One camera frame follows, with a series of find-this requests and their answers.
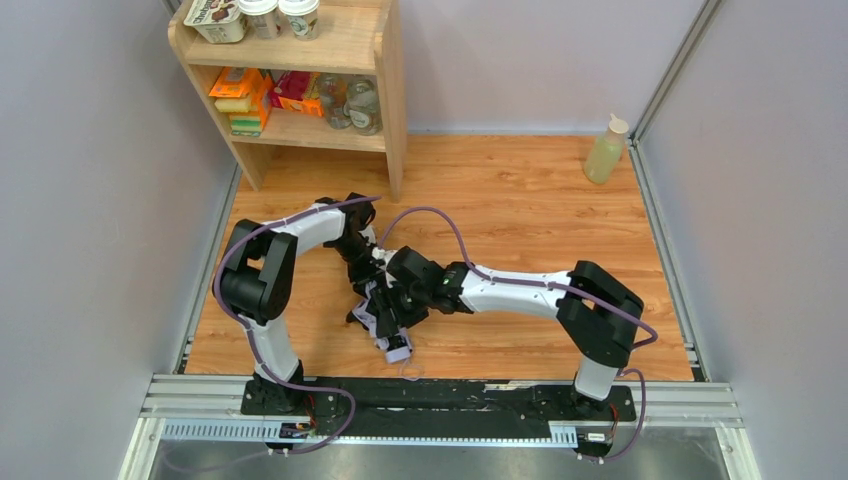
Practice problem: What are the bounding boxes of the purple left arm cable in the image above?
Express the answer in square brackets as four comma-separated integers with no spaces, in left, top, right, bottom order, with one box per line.
[211,195,384,457]

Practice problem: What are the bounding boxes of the chocolate yogurt tub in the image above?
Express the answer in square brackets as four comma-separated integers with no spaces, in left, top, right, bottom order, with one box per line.
[183,0,247,44]

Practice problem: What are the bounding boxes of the white lidded cup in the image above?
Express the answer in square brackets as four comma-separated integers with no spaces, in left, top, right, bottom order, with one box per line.
[278,0,320,41]

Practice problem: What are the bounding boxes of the red snack package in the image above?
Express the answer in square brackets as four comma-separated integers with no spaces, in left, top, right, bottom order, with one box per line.
[269,71,323,117]

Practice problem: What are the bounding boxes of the green liquid squeeze bottle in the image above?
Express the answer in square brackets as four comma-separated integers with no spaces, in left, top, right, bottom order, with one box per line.
[583,113,629,184]

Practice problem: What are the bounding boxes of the clear glass jar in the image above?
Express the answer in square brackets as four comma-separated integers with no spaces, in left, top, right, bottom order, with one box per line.
[317,72,352,130]

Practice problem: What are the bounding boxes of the orange snack box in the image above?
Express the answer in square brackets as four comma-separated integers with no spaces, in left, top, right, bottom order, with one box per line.
[209,67,264,98]

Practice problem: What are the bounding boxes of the wooden shelf unit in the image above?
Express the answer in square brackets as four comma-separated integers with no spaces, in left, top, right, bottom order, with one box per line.
[167,1,408,200]

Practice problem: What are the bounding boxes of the labelled glass jar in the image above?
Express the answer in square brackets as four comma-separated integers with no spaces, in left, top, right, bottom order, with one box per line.
[347,76,382,136]

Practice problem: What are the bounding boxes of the yellow green sponge stack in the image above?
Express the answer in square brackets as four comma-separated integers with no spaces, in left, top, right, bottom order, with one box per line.
[214,94,271,137]

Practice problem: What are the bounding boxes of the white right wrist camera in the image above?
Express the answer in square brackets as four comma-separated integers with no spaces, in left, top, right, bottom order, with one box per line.
[371,246,397,268]

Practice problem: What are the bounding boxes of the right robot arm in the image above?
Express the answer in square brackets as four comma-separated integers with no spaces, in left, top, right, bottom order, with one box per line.
[348,247,644,402]

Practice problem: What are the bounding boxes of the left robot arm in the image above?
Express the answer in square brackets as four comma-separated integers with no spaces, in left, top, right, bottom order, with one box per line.
[213,193,381,413]

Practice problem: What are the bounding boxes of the white yogurt cup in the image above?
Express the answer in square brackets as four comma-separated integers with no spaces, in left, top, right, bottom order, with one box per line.
[237,0,281,40]

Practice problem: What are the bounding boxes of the lavender folding umbrella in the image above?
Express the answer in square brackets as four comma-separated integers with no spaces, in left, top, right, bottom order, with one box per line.
[346,281,424,382]

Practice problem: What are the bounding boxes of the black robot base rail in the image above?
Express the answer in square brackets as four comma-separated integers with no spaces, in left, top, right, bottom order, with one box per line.
[240,376,637,440]

